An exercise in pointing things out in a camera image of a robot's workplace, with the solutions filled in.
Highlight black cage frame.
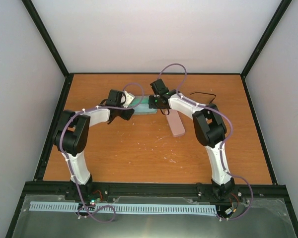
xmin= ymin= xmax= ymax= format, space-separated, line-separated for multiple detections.
xmin=6 ymin=0 xmax=291 ymax=238

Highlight blue slotted cable duct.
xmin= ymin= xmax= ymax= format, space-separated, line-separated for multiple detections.
xmin=28 ymin=201 xmax=217 ymax=216

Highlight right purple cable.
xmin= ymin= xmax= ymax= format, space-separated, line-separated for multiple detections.
xmin=158 ymin=63 xmax=254 ymax=222

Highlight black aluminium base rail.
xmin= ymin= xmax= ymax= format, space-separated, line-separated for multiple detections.
xmin=22 ymin=181 xmax=288 ymax=202

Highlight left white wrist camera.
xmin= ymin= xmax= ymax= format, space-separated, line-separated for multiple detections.
xmin=121 ymin=91 xmax=135 ymax=108

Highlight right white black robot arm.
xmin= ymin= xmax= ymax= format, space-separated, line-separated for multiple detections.
xmin=149 ymin=79 xmax=235 ymax=201

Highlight grey glasses case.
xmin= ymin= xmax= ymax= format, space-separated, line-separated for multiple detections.
xmin=129 ymin=96 xmax=157 ymax=116

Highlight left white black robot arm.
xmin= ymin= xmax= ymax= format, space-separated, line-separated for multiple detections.
xmin=53 ymin=90 xmax=135 ymax=200

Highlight blue cleaning cloth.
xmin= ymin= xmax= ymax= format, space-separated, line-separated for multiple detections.
xmin=135 ymin=104 xmax=152 ymax=114

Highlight black frame glasses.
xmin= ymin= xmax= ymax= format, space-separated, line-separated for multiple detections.
xmin=190 ymin=91 xmax=217 ymax=104

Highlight pink glasses case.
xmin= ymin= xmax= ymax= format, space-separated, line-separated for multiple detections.
xmin=166 ymin=110 xmax=185 ymax=137

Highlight purple cable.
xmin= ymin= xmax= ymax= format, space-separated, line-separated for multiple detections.
xmin=158 ymin=63 xmax=254 ymax=222
xmin=60 ymin=83 xmax=146 ymax=223

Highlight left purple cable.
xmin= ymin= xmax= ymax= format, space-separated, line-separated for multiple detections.
xmin=60 ymin=83 xmax=146 ymax=223

